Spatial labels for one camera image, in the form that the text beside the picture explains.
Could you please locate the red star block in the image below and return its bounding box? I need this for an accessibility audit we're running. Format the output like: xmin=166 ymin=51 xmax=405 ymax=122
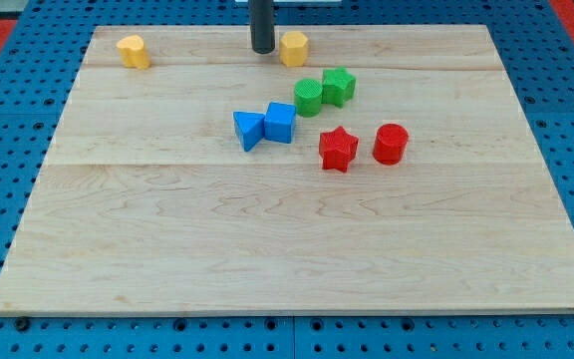
xmin=318 ymin=126 xmax=359 ymax=173

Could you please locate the green star block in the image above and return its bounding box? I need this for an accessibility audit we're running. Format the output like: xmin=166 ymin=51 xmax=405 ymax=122
xmin=322 ymin=67 xmax=356 ymax=108

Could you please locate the blue cube block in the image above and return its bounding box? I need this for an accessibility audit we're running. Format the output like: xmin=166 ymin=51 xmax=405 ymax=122
xmin=264 ymin=102 xmax=296 ymax=144

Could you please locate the blue triangle block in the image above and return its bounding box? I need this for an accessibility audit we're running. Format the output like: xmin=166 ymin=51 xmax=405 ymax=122
xmin=233 ymin=111 xmax=265 ymax=152

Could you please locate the wooden board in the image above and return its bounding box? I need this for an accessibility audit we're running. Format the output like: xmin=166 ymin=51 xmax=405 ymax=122
xmin=0 ymin=25 xmax=574 ymax=317

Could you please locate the green cylinder block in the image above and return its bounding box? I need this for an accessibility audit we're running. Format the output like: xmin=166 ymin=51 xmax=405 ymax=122
xmin=294 ymin=78 xmax=323 ymax=117

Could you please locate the red cylinder block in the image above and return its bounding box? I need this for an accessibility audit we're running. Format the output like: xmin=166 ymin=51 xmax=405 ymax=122
xmin=372 ymin=124 xmax=409 ymax=166

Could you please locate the yellow hexagon block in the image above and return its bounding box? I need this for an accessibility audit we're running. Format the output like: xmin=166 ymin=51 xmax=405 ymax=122
xmin=279 ymin=31 xmax=309 ymax=67

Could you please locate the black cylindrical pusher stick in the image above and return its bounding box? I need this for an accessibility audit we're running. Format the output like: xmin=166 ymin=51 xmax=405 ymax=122
xmin=248 ymin=0 xmax=275 ymax=55

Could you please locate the yellow heart block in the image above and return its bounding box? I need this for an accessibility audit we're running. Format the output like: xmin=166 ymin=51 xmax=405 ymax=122
xmin=116 ymin=35 xmax=151 ymax=70

